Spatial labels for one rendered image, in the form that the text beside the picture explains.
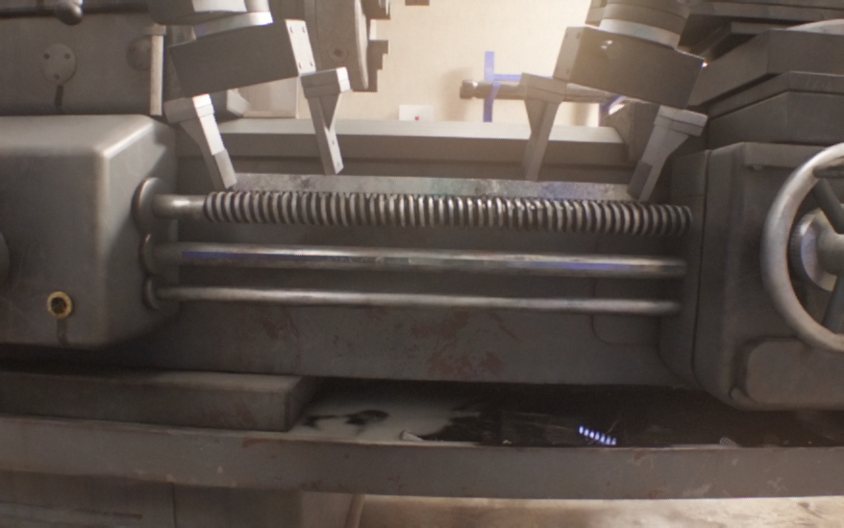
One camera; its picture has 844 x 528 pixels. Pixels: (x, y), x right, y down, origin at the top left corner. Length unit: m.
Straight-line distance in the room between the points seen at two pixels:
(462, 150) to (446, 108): 3.38
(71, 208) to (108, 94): 0.21
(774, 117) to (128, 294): 0.77
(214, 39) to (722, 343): 0.61
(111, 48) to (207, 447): 0.55
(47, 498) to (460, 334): 0.65
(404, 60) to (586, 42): 3.70
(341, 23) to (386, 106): 3.20
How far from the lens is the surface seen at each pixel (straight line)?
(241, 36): 0.48
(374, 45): 0.93
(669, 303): 0.63
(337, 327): 0.65
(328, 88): 0.46
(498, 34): 4.25
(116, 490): 0.79
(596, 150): 0.65
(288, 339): 0.68
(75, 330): 0.61
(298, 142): 0.64
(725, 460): 0.61
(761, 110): 0.63
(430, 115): 3.84
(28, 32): 0.86
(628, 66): 0.48
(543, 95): 0.46
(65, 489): 0.84
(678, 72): 0.51
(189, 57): 0.51
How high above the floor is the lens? 0.70
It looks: 5 degrees down
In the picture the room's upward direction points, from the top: 2 degrees clockwise
